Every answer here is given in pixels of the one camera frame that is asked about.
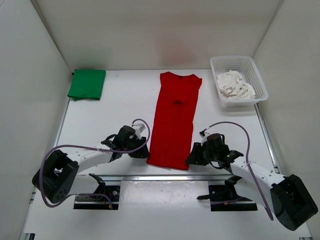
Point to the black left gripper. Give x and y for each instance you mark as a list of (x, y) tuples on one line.
[(143, 153)]

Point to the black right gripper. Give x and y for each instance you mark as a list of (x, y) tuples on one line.
[(195, 157)]

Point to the red t shirt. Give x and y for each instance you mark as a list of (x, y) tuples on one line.
[(172, 132)]

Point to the white cloth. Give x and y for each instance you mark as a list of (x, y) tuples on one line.
[(233, 87)]

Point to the green t shirt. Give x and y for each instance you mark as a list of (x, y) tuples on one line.
[(87, 84)]

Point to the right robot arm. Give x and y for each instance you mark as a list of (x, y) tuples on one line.
[(286, 196)]

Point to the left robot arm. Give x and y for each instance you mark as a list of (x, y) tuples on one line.
[(60, 174)]

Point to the white plastic basket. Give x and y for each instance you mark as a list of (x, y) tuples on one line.
[(246, 66)]

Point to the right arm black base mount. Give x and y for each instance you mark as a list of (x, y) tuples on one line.
[(223, 197)]

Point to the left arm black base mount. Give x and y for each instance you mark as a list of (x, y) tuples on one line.
[(93, 193)]

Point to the aluminium table edge rail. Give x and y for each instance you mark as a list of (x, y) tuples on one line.
[(166, 177)]

